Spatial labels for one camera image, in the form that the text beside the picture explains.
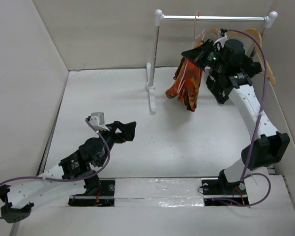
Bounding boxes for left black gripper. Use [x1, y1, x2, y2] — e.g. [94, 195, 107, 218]
[96, 120, 135, 167]

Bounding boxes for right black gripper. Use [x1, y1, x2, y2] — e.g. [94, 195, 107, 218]
[181, 39, 228, 74]

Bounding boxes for pink wire hanger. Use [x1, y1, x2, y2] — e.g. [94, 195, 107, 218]
[176, 10, 207, 94]

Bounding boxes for orange camouflage trousers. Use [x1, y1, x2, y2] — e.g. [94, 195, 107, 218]
[165, 40, 205, 113]

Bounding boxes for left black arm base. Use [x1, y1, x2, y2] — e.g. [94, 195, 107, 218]
[68, 179, 116, 207]

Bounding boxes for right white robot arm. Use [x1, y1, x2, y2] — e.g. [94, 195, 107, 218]
[181, 39, 290, 194]

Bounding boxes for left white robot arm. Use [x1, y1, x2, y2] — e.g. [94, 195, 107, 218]
[0, 116, 137, 223]

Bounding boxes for wooden clothes hanger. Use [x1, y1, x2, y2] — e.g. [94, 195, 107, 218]
[210, 27, 277, 86]

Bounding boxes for black white patterned garment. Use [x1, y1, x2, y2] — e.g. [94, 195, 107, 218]
[205, 56, 263, 104]

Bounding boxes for white metal clothes rack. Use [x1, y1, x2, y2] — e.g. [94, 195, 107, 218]
[146, 9, 279, 115]

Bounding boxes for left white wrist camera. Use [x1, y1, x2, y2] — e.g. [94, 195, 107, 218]
[86, 112, 109, 132]

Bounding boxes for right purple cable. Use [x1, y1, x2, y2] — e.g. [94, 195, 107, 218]
[217, 29, 272, 207]

